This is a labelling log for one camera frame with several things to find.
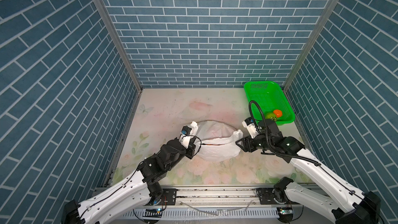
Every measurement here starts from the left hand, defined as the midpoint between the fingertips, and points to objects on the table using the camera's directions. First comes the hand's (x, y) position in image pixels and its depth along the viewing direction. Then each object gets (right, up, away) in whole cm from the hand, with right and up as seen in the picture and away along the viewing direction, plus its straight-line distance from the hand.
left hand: (197, 138), depth 73 cm
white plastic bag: (+10, -3, +6) cm, 12 cm away
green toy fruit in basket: (+46, +8, +23) cm, 52 cm away
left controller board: (-21, -36, -1) cm, 42 cm away
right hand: (+21, -1, +3) cm, 21 cm away
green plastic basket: (+54, +21, +44) cm, 72 cm away
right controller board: (+43, -37, 0) cm, 56 cm away
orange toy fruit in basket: (+52, +10, +28) cm, 60 cm away
